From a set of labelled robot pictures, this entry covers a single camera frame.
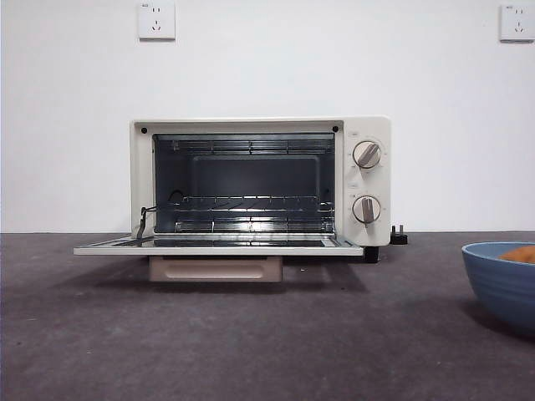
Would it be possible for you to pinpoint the glass oven door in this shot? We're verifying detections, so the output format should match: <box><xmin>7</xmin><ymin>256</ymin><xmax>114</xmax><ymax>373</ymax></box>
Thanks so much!
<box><xmin>73</xmin><ymin>232</ymin><xmax>366</xmax><ymax>284</ymax></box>

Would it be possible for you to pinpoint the blue ribbed bowl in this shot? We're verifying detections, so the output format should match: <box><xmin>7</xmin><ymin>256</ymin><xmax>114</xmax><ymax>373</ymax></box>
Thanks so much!
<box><xmin>461</xmin><ymin>241</ymin><xmax>535</xmax><ymax>338</ymax></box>

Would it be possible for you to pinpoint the beige oven knob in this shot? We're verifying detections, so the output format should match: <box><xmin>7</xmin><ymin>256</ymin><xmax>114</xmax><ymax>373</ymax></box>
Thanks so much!
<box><xmin>351</xmin><ymin>140</ymin><xmax>383</xmax><ymax>170</ymax></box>
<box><xmin>351</xmin><ymin>195</ymin><xmax>382</xmax><ymax>225</ymax></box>

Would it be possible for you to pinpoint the white Toshiba toaster oven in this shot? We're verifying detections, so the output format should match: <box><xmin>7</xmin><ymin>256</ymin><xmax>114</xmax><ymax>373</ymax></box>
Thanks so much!
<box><xmin>130</xmin><ymin>115</ymin><xmax>393</xmax><ymax>264</ymax></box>

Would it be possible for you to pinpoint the metal wire oven rack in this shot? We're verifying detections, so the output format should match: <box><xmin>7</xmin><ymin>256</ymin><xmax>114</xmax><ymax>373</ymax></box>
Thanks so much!
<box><xmin>166</xmin><ymin>190</ymin><xmax>336</xmax><ymax>211</ymax></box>

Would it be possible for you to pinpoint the white wall socket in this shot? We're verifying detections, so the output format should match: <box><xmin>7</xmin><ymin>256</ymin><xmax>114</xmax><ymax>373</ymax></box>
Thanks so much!
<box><xmin>498</xmin><ymin>3</ymin><xmax>535</xmax><ymax>43</ymax></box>
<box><xmin>138</xmin><ymin>0</ymin><xmax>177</xmax><ymax>42</ymax></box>

